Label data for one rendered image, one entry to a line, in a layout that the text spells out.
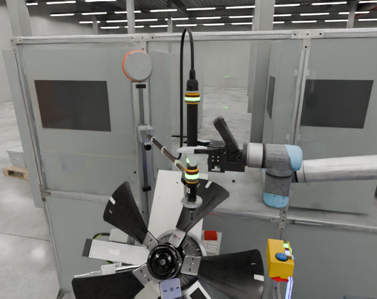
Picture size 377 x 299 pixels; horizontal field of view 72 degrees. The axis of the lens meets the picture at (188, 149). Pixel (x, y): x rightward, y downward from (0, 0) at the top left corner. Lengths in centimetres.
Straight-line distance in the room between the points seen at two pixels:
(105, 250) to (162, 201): 34
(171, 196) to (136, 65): 69
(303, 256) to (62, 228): 175
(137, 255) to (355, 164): 89
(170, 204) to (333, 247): 107
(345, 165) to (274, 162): 24
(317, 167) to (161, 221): 75
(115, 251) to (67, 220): 104
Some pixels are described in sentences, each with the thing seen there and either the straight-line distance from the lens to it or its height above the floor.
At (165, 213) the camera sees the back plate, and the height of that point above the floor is 120.
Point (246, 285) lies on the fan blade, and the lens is 101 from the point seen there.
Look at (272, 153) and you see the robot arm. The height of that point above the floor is 165.
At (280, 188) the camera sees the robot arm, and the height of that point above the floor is 154.
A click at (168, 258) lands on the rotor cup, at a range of 101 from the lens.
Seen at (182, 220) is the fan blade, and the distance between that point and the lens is 107.
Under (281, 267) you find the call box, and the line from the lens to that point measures 131.
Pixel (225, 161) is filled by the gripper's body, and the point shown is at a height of 161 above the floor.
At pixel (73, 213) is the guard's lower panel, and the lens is 217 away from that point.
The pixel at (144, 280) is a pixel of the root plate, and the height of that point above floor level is 111.
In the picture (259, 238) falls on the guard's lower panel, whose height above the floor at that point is 82.
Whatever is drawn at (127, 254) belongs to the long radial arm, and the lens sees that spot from 123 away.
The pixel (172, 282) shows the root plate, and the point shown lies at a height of 113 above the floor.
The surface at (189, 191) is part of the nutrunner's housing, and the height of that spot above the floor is 149.
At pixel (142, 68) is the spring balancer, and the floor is 187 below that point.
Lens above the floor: 189
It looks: 18 degrees down
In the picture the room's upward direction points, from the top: straight up
